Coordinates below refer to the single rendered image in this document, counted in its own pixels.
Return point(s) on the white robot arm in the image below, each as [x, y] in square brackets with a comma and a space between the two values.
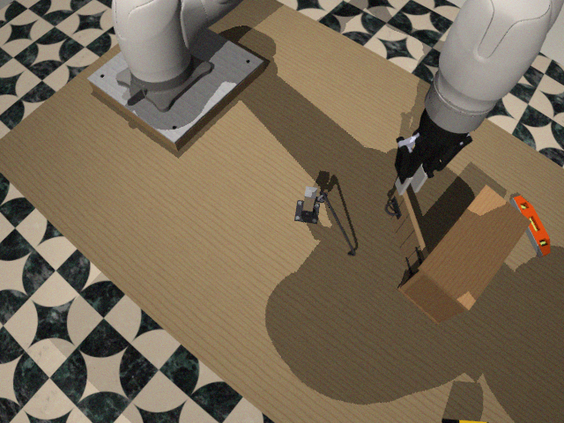
[489, 47]

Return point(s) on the orange spirit level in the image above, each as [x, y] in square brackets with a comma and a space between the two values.
[536, 231]

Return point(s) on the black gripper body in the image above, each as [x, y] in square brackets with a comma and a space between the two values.
[429, 131]

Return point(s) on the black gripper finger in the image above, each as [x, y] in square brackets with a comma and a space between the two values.
[445, 154]
[407, 166]

